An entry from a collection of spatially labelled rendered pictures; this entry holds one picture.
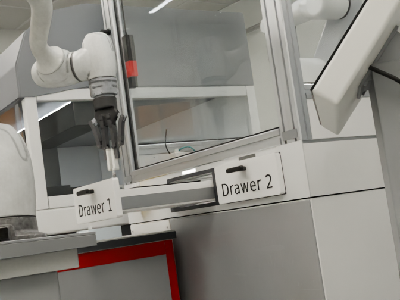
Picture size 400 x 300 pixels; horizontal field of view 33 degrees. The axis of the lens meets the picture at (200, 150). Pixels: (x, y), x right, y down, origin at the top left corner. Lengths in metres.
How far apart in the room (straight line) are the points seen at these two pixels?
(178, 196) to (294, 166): 0.40
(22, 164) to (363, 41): 0.80
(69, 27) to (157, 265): 1.23
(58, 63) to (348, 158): 0.97
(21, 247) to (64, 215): 1.45
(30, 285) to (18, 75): 1.51
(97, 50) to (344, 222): 0.95
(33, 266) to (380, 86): 0.76
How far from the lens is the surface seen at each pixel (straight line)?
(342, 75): 1.09
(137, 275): 2.18
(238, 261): 2.00
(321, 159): 1.76
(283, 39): 1.78
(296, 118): 1.74
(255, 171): 1.85
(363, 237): 1.84
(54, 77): 2.25
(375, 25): 1.10
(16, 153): 1.53
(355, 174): 1.84
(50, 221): 2.81
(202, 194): 2.03
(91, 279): 2.12
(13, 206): 1.50
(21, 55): 2.89
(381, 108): 1.26
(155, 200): 1.95
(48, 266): 1.43
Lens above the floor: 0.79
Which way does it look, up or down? 6 degrees up
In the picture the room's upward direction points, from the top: 8 degrees counter-clockwise
